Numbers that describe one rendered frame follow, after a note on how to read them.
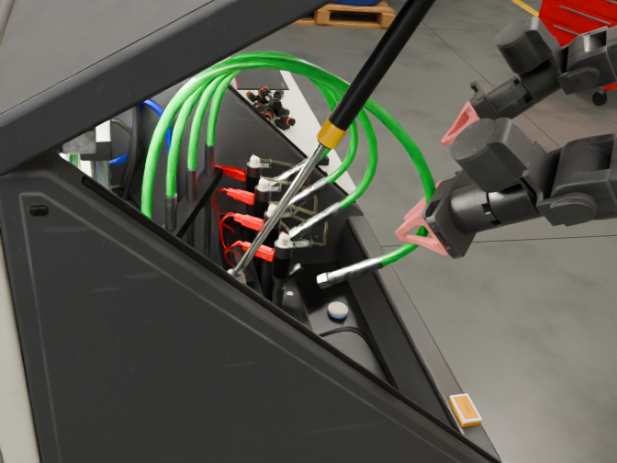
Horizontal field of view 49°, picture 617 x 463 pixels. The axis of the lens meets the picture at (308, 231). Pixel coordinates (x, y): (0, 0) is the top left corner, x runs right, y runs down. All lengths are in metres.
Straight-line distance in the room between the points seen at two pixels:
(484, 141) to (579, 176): 0.10
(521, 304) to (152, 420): 2.36
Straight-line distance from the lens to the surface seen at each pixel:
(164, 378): 0.65
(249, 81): 1.91
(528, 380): 2.59
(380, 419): 0.77
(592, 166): 0.74
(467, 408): 1.05
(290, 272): 1.04
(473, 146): 0.73
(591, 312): 3.03
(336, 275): 0.93
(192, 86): 0.83
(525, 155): 0.74
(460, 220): 0.81
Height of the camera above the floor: 1.70
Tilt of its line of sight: 34 degrees down
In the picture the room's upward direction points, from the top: 8 degrees clockwise
